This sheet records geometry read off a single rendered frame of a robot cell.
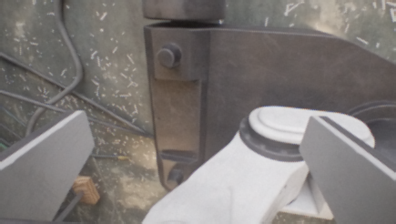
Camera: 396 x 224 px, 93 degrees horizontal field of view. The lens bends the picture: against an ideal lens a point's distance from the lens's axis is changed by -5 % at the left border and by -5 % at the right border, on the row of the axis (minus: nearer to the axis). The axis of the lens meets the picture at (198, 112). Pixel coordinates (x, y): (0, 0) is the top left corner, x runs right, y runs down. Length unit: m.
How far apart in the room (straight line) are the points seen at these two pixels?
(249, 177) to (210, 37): 0.29
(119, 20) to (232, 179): 0.59
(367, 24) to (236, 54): 0.37
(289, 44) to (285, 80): 0.08
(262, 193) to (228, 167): 0.06
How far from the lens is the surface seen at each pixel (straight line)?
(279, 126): 0.35
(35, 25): 0.95
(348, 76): 0.52
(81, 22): 0.81
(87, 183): 1.23
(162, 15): 0.45
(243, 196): 0.29
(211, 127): 0.53
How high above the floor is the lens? 0.61
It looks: 59 degrees down
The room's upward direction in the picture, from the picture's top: 156 degrees counter-clockwise
